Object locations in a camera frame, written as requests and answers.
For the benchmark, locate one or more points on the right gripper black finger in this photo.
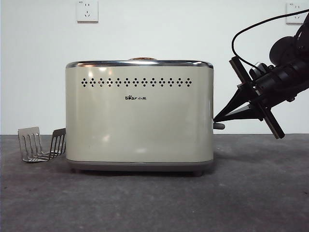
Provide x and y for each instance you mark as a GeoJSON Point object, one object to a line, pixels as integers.
{"type": "Point", "coordinates": [251, 113]}
{"type": "Point", "coordinates": [237, 100]}

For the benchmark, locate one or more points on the grey toaster lever knob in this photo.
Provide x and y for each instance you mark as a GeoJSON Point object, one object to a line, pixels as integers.
{"type": "Point", "coordinates": [219, 126]}

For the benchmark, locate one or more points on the brown-crusted bread slice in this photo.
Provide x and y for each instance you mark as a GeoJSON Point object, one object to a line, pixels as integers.
{"type": "Point", "coordinates": [142, 58]}

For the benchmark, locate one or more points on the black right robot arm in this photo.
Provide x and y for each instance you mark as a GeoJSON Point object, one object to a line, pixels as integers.
{"type": "Point", "coordinates": [287, 72]}

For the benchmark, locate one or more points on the cream two-slot toaster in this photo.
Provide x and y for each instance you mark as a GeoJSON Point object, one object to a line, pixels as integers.
{"type": "Point", "coordinates": [140, 125]}

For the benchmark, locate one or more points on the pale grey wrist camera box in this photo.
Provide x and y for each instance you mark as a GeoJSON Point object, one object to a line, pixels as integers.
{"type": "Point", "coordinates": [258, 67]}

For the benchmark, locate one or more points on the white wall socket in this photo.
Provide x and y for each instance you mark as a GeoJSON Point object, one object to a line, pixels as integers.
{"type": "Point", "coordinates": [87, 12]}
{"type": "Point", "coordinates": [293, 19]}

